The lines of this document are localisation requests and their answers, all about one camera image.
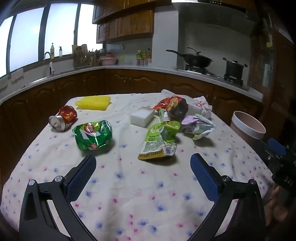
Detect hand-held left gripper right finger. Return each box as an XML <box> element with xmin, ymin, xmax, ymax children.
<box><xmin>185</xmin><ymin>153</ymin><xmax>266</xmax><ymax>241</ymax></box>

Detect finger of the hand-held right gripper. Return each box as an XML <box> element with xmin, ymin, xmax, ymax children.
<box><xmin>253</xmin><ymin>138</ymin><xmax>289</xmax><ymax>163</ymax></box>

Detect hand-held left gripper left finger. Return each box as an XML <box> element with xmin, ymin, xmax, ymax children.
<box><xmin>20</xmin><ymin>154</ymin><xmax>97</xmax><ymax>241</ymax></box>

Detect pink white-rimmed bin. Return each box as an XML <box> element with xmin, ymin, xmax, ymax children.
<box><xmin>230</xmin><ymin>111</ymin><xmax>267</xmax><ymax>145</ymax></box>

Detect green snack bag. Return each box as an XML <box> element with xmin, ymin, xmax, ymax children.
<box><xmin>72</xmin><ymin>120</ymin><xmax>113</xmax><ymax>151</ymax></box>

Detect red snack bag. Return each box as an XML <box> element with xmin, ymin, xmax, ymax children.
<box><xmin>153</xmin><ymin>96</ymin><xmax>189</xmax><ymax>122</ymax></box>

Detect person's right hand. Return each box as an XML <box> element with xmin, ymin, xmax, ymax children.
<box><xmin>265</xmin><ymin>185</ymin><xmax>281</xmax><ymax>226</ymax></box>

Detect crumpled pastel paper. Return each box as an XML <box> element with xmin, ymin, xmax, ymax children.
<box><xmin>181</xmin><ymin>113</ymin><xmax>215</xmax><ymax>141</ymax></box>

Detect green drink pouch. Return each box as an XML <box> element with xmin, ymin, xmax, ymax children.
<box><xmin>138</xmin><ymin>110</ymin><xmax>181</xmax><ymax>161</ymax></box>

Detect crushed red can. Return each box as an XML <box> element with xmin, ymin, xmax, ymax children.
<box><xmin>48</xmin><ymin>105</ymin><xmax>78</xmax><ymax>132</ymax></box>

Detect crumpled white red-print wrapper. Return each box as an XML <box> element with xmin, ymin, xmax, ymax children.
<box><xmin>188</xmin><ymin>96</ymin><xmax>213</xmax><ymax>118</ymax></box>

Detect yellow sponge cloth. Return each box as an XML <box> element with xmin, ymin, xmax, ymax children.
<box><xmin>75</xmin><ymin>95</ymin><xmax>111</xmax><ymax>111</ymax></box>

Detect black lidded pot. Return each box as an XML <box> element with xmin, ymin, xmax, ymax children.
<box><xmin>222</xmin><ymin>57</ymin><xmax>248</xmax><ymax>80</ymax></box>

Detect brown wooden door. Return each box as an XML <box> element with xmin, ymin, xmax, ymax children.
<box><xmin>248</xmin><ymin>9</ymin><xmax>296</xmax><ymax>130</ymax></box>

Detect white sponge block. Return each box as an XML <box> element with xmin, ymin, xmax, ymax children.
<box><xmin>130</xmin><ymin>106</ymin><xmax>156</xmax><ymax>127</ymax></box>

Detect gas stove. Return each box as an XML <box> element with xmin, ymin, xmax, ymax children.
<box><xmin>178</xmin><ymin>65</ymin><xmax>249</xmax><ymax>90</ymax></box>

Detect wooden base cabinets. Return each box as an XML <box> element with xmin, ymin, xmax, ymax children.
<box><xmin>0</xmin><ymin>68</ymin><xmax>264</xmax><ymax>176</ymax></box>

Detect black wok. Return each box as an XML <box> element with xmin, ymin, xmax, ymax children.
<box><xmin>166</xmin><ymin>47</ymin><xmax>213</xmax><ymax>68</ymax></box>

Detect white kitchen countertop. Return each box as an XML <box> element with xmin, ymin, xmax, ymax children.
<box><xmin>0</xmin><ymin>64</ymin><xmax>264</xmax><ymax>103</ymax></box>

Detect pink basin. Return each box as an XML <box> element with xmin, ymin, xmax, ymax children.
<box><xmin>99</xmin><ymin>54</ymin><xmax>117</xmax><ymax>66</ymax></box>

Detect wooden utensil rack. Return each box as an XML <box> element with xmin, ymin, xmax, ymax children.
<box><xmin>72</xmin><ymin>44</ymin><xmax>93</xmax><ymax>69</ymax></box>

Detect dark utensil holder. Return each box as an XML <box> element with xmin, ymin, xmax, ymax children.
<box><xmin>92</xmin><ymin>48</ymin><xmax>100</xmax><ymax>66</ymax></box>

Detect chrome faucet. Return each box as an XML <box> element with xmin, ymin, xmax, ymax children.
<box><xmin>43</xmin><ymin>52</ymin><xmax>55</xmax><ymax>77</ymax></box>

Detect kitchen window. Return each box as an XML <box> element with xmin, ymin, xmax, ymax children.
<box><xmin>0</xmin><ymin>3</ymin><xmax>103</xmax><ymax>78</ymax></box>

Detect wooden wall cabinets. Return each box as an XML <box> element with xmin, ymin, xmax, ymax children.
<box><xmin>92</xmin><ymin>0</ymin><xmax>155</xmax><ymax>44</ymax></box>

